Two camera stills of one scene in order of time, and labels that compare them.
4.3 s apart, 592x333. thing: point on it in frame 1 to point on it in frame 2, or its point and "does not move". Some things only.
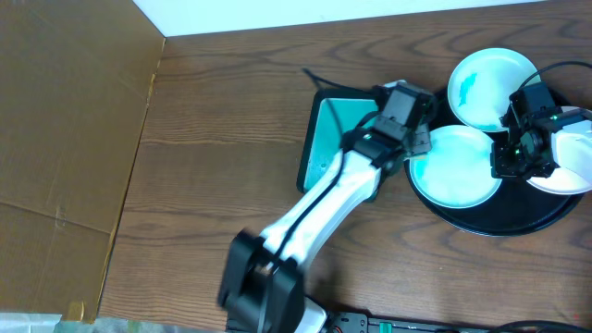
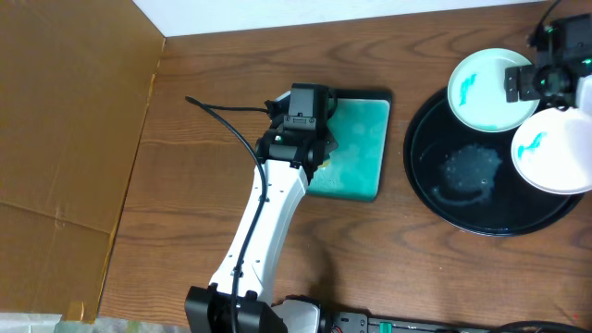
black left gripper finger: (422, 142) to (330, 143)
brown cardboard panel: (77, 78) does not move
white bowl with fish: (480, 83) does not move
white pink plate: (573, 141) does not move
